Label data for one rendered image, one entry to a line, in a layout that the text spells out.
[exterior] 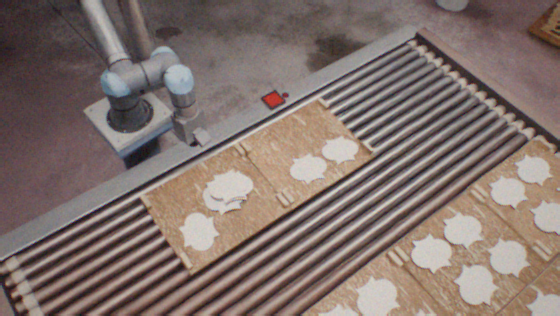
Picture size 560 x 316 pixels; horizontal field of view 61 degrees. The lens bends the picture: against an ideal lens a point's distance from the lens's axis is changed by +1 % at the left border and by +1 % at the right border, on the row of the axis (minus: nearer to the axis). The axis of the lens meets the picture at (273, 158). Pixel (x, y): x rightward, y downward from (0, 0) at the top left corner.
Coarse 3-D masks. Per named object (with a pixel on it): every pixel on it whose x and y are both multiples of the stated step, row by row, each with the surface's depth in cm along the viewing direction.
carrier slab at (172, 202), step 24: (192, 168) 174; (216, 168) 175; (240, 168) 175; (168, 192) 168; (192, 192) 168; (264, 192) 170; (168, 216) 162; (216, 216) 163; (240, 216) 164; (264, 216) 164; (168, 240) 157; (216, 240) 158; (240, 240) 159; (192, 264) 153
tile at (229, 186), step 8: (216, 176) 168; (224, 176) 168; (232, 176) 168; (240, 176) 168; (216, 184) 166; (224, 184) 166; (232, 184) 166; (240, 184) 166; (248, 184) 167; (216, 192) 164; (224, 192) 164; (232, 192) 164; (240, 192) 164; (224, 200) 162
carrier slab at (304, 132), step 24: (288, 120) 190; (312, 120) 190; (336, 120) 191; (264, 144) 182; (288, 144) 183; (312, 144) 184; (264, 168) 176; (288, 168) 176; (336, 168) 178; (288, 192) 171; (312, 192) 171
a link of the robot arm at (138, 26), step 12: (120, 0) 156; (132, 0) 156; (132, 12) 159; (144, 12) 162; (132, 24) 162; (144, 24) 164; (132, 36) 166; (144, 36) 166; (144, 48) 169; (144, 60) 173; (156, 84) 179
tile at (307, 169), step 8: (296, 160) 178; (304, 160) 178; (312, 160) 178; (320, 160) 178; (296, 168) 176; (304, 168) 176; (312, 168) 176; (320, 168) 176; (296, 176) 174; (304, 176) 174; (312, 176) 174; (320, 176) 174
